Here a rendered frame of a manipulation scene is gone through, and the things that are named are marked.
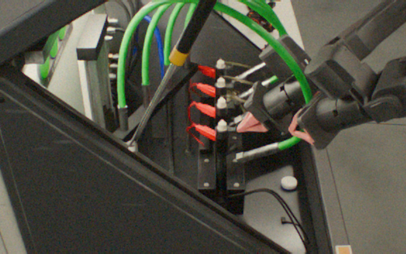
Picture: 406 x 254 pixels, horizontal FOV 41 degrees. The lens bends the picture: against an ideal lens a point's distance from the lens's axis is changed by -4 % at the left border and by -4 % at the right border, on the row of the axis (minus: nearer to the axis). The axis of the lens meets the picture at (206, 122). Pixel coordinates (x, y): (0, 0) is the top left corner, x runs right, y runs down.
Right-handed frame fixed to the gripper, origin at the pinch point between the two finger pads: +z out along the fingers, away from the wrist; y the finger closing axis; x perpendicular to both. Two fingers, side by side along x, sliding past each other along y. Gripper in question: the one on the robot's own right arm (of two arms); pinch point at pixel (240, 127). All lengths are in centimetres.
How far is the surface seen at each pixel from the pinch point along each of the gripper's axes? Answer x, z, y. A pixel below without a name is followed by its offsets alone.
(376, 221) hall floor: -87, 50, -112
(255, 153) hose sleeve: 10.5, -5.8, -1.4
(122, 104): 6.4, 11.0, 20.8
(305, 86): 10.9, -23.3, 4.5
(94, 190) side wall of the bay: 38.9, -3.7, 20.8
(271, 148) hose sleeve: 10.8, -9.4, -2.1
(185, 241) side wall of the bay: 36.0, -4.1, 4.7
